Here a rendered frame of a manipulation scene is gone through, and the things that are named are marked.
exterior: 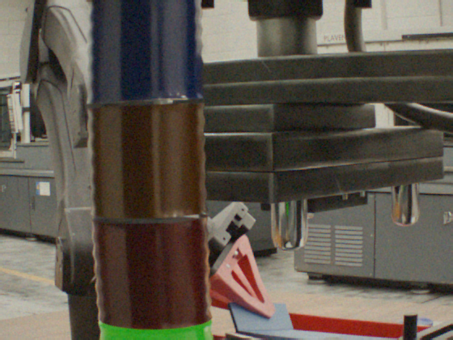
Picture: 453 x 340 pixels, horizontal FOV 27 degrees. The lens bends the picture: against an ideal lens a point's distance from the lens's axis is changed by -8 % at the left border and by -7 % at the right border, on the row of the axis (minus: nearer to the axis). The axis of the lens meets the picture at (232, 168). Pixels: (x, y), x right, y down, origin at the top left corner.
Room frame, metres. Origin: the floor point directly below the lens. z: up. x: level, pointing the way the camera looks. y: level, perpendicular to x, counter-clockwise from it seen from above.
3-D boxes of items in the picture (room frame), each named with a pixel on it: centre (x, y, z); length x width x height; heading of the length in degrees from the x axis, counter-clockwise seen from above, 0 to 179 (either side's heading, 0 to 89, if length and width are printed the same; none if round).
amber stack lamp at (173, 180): (0.31, 0.03, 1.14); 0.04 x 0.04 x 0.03
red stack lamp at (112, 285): (0.31, 0.03, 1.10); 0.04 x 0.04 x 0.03
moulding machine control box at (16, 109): (9.30, 2.11, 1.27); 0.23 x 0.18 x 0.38; 133
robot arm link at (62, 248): (0.98, 0.14, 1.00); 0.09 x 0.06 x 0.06; 112
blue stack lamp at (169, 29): (0.31, 0.03, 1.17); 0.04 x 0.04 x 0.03
